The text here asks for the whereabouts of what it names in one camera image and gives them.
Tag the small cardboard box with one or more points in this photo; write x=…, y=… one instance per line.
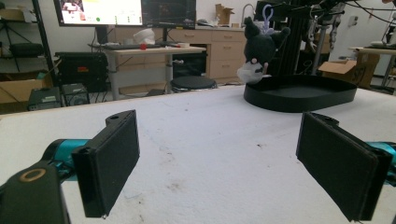
x=224, y=14

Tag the small red object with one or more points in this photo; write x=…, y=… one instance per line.
x=143, y=46

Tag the black keyboard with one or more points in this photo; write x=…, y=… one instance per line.
x=115, y=47

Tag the white table mat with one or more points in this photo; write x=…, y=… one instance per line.
x=199, y=155

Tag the white bag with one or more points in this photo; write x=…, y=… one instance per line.
x=144, y=36

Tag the black frame post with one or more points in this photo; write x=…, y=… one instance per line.
x=295, y=46

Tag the black computer tower green label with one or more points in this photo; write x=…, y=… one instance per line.
x=45, y=99

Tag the flat cardboard box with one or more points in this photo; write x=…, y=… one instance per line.
x=21, y=90

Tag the black oval tray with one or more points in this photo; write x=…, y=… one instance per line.
x=295, y=101

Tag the black and pink plush toy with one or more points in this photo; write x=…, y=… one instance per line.
x=260, y=46

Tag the monitor with dark screen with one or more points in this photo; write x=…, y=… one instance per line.
x=169, y=13

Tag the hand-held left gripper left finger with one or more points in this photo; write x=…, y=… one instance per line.
x=107, y=161

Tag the monitor with bright screen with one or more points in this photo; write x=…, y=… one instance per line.
x=101, y=11

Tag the desk with grey legs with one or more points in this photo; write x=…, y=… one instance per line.
x=155, y=50

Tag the large black equipment case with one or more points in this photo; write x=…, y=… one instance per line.
x=82, y=70

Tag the black metal shelf rack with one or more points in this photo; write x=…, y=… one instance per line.
x=37, y=37

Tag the light wooden cabinet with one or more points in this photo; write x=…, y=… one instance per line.
x=224, y=53

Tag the open cardboard box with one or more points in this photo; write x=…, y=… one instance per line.
x=348, y=70

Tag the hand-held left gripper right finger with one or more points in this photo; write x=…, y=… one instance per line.
x=339, y=161

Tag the black round stool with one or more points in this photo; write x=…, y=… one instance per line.
x=193, y=83

